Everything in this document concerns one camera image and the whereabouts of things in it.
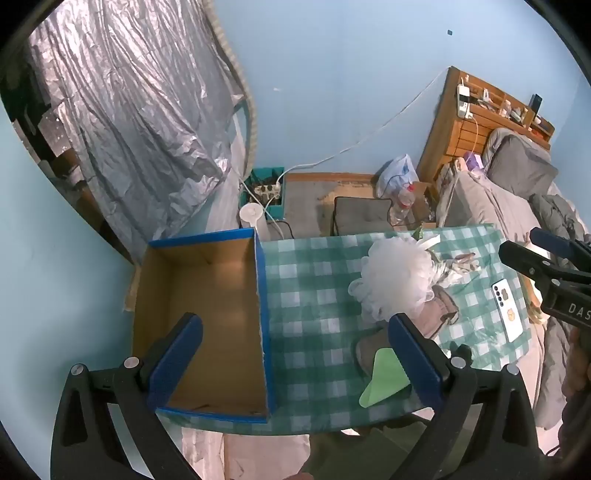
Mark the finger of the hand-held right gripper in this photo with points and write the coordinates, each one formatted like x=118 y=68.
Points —
x=521 y=258
x=554 y=242

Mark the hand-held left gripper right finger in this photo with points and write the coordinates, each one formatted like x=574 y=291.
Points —
x=415 y=360

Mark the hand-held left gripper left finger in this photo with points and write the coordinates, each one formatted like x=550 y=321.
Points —
x=178 y=364

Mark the green cloth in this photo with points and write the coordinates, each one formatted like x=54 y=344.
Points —
x=383 y=378

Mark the brown fuzzy slipper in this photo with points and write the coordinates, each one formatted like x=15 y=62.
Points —
x=367 y=353

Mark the blue cardboard box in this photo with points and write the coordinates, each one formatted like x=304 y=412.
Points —
x=203 y=300

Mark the knotted white plastic bag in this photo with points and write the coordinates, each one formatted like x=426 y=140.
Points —
x=450 y=270

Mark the white mesh bath loofah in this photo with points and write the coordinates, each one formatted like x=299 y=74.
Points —
x=397 y=277

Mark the person's right hand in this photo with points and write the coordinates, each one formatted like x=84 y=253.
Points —
x=579 y=369

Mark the dark grey jacket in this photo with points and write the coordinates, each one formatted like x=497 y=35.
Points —
x=549 y=212

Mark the white smartphone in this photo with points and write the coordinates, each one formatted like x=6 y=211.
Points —
x=508 y=309

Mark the grey beige duvet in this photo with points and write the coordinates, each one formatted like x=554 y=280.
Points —
x=480 y=203

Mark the grey pillow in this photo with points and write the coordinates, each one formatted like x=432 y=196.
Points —
x=521 y=161

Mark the purple packet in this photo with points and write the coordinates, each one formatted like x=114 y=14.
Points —
x=474 y=162

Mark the pale pink fabric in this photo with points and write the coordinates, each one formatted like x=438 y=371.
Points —
x=240 y=454

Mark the green white checkered tablecloth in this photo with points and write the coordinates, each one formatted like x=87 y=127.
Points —
x=314 y=295

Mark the clear bottle red label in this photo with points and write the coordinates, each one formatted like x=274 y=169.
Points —
x=406 y=198

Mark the wooden headboard shelf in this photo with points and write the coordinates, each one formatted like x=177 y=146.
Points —
x=461 y=134

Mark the white blue plastic bag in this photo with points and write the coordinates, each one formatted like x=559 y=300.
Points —
x=399 y=168

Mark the dark grey seat cushion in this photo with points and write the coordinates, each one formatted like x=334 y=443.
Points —
x=360 y=214

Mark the white extension socket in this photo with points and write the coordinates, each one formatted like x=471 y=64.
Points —
x=463 y=99

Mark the teal plastic crate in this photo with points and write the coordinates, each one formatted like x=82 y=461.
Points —
x=277 y=210

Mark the white power strip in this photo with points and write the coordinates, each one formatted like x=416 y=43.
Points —
x=265 y=189

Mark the silver foil sheet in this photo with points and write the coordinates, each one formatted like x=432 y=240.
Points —
x=138 y=115

